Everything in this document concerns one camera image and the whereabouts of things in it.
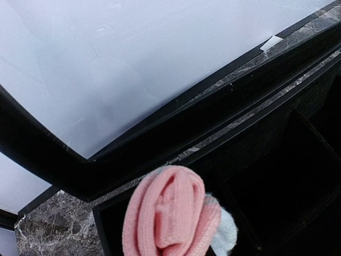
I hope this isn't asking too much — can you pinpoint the pink patterned sock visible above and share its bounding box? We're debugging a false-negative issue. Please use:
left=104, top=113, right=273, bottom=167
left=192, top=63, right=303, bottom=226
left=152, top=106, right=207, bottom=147
left=122, top=165, right=238, bottom=255

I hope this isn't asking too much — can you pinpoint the black display case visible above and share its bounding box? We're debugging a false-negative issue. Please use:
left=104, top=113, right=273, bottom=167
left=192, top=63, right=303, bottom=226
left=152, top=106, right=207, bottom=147
left=1, top=16, right=340, bottom=255

